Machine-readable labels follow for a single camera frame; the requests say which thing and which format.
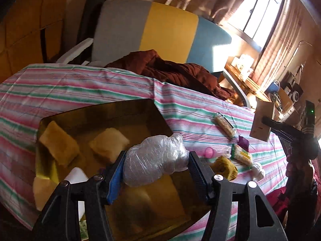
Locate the yellow sponge cake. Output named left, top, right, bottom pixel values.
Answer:
left=89, top=128, right=129, bottom=163
left=39, top=120, right=81, bottom=167
left=33, top=176, right=61, bottom=211

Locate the wooden wardrobe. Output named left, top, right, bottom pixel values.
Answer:
left=0, top=0, right=72, bottom=83

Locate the green yellow rice cracker packet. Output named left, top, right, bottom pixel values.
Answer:
left=231, top=144, right=252, bottom=166

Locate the yellow knitted cloth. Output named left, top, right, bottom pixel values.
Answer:
left=209, top=156, right=238, bottom=181

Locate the pink lidded jelly cup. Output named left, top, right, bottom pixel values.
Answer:
left=204, top=146, right=231, bottom=158

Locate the blue cup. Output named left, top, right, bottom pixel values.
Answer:
left=265, top=80, right=280, bottom=93

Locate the black rolled mat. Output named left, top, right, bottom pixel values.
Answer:
left=76, top=0, right=109, bottom=63

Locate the dark red quilted jacket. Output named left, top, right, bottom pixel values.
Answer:
left=104, top=49, right=237, bottom=101

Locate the grey yellow blue chair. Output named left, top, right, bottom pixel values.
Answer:
left=55, top=0, right=251, bottom=107

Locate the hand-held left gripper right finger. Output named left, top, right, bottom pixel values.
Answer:
left=189, top=151, right=286, bottom=241

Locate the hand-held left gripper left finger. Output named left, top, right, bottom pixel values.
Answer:
left=33, top=151, right=127, bottom=241

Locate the white foam block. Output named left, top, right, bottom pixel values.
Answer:
left=63, top=167, right=89, bottom=223

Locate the window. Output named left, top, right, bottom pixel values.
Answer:
left=228, top=0, right=284, bottom=48

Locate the brown cardboard box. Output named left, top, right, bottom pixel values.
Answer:
left=277, top=88, right=294, bottom=113

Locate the black silver stereo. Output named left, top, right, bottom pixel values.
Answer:
left=283, top=73, right=305, bottom=103

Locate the small purple packet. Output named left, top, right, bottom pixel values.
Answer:
left=238, top=136, right=250, bottom=151

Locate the clear wrapped cracker bar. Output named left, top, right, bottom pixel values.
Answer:
left=213, top=113, right=236, bottom=138

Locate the wooden side desk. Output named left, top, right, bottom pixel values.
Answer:
left=224, top=63, right=294, bottom=121

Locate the plastic white ball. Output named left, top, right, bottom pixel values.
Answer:
left=123, top=134, right=190, bottom=187
left=251, top=162, right=266, bottom=181

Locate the pink green striped tablecloth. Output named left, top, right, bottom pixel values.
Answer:
left=0, top=63, right=289, bottom=241

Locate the white mug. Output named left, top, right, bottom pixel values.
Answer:
left=238, top=55, right=255, bottom=73

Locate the gold metal tin box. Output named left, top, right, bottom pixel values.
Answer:
left=35, top=98, right=213, bottom=240

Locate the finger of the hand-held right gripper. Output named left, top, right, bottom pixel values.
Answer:
left=276, top=131, right=296, bottom=147
left=261, top=117, right=303, bottom=137

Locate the beige carton box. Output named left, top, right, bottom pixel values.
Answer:
left=249, top=99, right=275, bottom=142

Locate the green tea box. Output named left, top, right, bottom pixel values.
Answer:
left=80, top=220, right=89, bottom=240

